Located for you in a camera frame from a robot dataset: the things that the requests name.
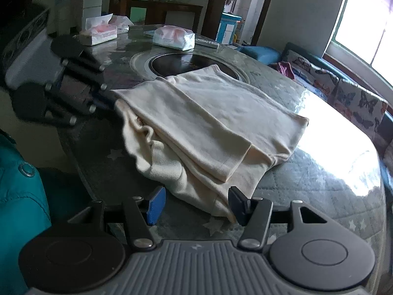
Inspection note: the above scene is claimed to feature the blue and white box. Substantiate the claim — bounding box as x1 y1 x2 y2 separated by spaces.
216 12 243 45

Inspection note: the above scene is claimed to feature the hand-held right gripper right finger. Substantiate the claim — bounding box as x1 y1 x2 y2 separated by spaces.
228 186 330 251

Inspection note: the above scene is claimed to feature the pink cloth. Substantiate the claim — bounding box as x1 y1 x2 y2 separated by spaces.
269 61 296 81

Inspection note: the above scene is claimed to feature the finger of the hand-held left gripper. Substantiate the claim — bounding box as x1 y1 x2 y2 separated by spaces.
60 49 109 92
43 83 116 127

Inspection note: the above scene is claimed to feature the teal padded jacket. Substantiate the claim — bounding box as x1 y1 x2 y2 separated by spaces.
0 132 52 295

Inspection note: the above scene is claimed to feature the blue cushion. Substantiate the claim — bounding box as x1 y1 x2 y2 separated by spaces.
239 45 281 66

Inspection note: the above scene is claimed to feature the open pink tissue pack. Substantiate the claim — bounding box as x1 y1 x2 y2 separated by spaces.
79 14 119 46

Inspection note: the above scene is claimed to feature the dark wooden side table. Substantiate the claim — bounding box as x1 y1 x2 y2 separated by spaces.
129 0 204 34

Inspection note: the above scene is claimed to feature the round built-in hotplate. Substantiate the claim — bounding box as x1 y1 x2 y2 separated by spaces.
130 50 250 83

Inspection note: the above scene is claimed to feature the white remote control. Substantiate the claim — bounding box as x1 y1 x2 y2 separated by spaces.
196 38 220 49

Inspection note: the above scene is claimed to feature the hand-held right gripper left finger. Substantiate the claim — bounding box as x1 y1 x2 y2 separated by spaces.
66 186 167 251

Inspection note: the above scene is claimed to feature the butterfly print sofa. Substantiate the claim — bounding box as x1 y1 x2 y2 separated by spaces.
276 41 393 160

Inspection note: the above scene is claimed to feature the window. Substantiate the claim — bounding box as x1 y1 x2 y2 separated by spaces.
325 0 393 78

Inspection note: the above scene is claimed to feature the cream knit garment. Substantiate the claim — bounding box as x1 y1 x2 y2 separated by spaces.
111 64 309 223

